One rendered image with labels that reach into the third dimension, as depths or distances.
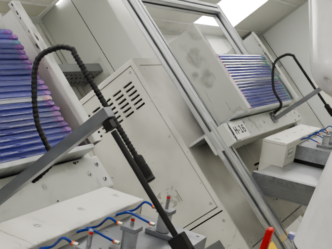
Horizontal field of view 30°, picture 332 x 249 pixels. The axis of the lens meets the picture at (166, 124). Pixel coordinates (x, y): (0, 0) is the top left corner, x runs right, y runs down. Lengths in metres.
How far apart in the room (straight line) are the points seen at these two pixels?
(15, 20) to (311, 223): 0.80
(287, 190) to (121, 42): 2.56
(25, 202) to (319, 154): 1.29
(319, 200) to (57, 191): 0.53
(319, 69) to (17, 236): 0.45
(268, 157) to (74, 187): 1.03
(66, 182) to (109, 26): 3.19
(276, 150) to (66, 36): 2.67
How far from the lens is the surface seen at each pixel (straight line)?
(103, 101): 0.99
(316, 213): 0.63
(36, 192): 1.01
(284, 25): 8.66
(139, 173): 0.77
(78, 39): 4.35
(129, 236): 0.87
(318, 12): 0.69
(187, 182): 1.90
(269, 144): 1.99
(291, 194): 1.79
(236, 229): 1.87
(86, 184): 1.11
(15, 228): 0.89
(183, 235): 0.76
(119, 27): 4.17
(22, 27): 1.21
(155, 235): 0.98
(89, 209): 0.99
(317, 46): 0.68
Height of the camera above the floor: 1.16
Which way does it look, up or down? 10 degrees up
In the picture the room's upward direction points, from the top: 32 degrees counter-clockwise
